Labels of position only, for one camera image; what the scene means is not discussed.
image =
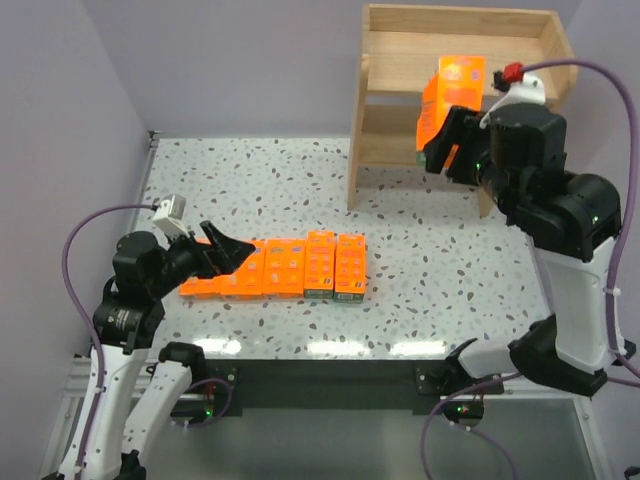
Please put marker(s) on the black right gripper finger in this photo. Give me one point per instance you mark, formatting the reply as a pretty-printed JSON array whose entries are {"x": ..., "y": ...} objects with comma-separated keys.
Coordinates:
[
  {"x": 454, "y": 164},
  {"x": 453, "y": 131}
]

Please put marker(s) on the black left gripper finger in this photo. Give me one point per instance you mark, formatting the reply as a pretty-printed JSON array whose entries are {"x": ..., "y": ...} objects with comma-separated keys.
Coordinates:
[
  {"x": 216, "y": 237},
  {"x": 230, "y": 255}
]

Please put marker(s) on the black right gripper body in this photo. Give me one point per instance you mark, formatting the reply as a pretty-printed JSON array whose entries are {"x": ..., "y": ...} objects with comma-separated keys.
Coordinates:
[{"x": 460, "y": 145}]

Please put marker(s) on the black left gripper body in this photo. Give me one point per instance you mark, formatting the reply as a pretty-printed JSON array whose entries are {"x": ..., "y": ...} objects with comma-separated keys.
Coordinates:
[{"x": 208, "y": 255}]

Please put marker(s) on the orange sponge box narrow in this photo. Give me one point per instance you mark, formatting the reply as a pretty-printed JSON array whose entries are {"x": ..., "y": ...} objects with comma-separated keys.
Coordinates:
[
  {"x": 350, "y": 268},
  {"x": 319, "y": 269}
]

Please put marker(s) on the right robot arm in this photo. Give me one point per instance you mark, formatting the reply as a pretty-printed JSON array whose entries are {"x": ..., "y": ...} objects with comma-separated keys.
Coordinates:
[{"x": 573, "y": 222}]

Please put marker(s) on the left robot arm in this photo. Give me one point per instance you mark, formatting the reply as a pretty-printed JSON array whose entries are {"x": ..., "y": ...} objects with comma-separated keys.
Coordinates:
[{"x": 115, "y": 433}]

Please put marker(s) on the wooden shelf unit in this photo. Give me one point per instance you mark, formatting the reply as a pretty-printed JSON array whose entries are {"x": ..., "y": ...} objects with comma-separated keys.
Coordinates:
[{"x": 400, "y": 49}]

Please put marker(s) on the orange sponge box wide left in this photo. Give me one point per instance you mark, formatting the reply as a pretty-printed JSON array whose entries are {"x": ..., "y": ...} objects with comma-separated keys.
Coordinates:
[{"x": 244, "y": 284}]

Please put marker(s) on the orange sponge box wide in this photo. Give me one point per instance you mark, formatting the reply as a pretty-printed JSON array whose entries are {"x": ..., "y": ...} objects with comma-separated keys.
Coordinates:
[
  {"x": 244, "y": 284},
  {"x": 284, "y": 263}
]

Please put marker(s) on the orange sponge box wide middle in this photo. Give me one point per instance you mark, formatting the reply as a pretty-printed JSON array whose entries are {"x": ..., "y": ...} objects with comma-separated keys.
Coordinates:
[{"x": 284, "y": 263}]

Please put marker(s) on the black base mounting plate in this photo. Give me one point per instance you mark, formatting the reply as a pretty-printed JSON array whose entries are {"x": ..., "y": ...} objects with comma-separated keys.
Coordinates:
[{"x": 413, "y": 385}]

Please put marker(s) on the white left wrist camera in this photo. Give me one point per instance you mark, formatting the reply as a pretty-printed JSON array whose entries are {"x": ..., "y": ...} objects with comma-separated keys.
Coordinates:
[{"x": 168, "y": 217}]

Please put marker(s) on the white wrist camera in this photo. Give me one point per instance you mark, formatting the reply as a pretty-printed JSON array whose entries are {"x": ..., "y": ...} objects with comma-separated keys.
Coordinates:
[
  {"x": 168, "y": 217},
  {"x": 516, "y": 87}
]

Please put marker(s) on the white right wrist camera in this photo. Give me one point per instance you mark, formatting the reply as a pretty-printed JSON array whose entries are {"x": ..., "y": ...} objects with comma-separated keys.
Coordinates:
[{"x": 516, "y": 87}]

